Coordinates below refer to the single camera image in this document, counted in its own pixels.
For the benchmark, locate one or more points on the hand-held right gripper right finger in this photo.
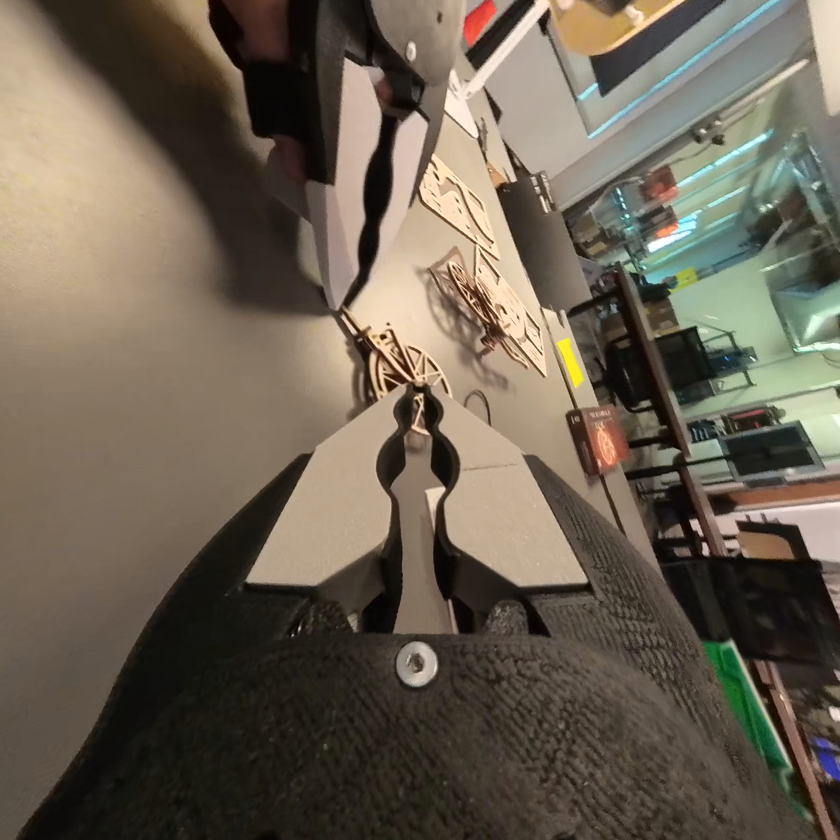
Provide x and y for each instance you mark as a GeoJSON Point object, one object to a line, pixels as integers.
{"type": "Point", "coordinates": [505, 525]}

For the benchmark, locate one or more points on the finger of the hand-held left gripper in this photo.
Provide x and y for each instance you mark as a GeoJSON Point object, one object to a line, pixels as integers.
{"type": "Point", "coordinates": [344, 216]}
{"type": "Point", "coordinates": [413, 170]}

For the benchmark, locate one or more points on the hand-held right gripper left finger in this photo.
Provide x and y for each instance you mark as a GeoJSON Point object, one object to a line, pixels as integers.
{"type": "Point", "coordinates": [328, 512]}

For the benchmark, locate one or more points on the wooden wheel model part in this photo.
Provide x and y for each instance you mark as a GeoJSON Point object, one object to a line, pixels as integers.
{"type": "Point", "coordinates": [400, 367]}

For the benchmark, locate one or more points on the wooden laser-cut parts sheet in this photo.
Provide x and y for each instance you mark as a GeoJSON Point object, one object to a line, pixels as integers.
{"type": "Point", "coordinates": [528, 334]}
{"type": "Point", "coordinates": [459, 203]}

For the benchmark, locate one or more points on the wooden bicycle model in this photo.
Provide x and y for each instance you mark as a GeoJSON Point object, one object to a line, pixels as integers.
{"type": "Point", "coordinates": [469, 295]}

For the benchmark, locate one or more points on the person's left hand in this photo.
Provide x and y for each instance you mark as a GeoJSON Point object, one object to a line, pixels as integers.
{"type": "Point", "coordinates": [262, 29]}

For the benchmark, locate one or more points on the red object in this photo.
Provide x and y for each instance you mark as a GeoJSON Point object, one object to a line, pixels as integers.
{"type": "Point", "coordinates": [480, 23]}

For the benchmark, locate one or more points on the brown printed cardboard box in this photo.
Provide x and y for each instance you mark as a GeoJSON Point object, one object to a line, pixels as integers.
{"type": "Point", "coordinates": [600, 439]}

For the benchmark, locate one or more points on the black flat panel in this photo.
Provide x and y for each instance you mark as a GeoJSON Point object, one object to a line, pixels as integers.
{"type": "Point", "coordinates": [544, 243]}

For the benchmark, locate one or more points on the yellow sticky note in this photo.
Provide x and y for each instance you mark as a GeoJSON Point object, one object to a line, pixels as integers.
{"type": "Point", "coordinates": [571, 361]}

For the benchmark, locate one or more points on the brown shelf rack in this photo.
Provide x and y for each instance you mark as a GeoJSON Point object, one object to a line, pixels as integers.
{"type": "Point", "coordinates": [663, 394]}

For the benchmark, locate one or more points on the black office chair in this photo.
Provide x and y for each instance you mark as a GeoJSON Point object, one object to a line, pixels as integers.
{"type": "Point", "coordinates": [643, 367]}

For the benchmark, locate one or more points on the black crate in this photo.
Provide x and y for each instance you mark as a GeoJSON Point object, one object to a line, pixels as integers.
{"type": "Point", "coordinates": [741, 604]}

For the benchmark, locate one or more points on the grey laptop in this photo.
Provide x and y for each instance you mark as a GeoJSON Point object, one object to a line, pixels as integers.
{"type": "Point", "coordinates": [771, 453]}

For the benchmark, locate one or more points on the green board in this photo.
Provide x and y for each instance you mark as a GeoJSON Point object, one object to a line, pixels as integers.
{"type": "Point", "coordinates": [748, 715]}

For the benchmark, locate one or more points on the white metal frame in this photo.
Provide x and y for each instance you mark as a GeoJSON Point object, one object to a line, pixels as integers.
{"type": "Point", "coordinates": [499, 46]}

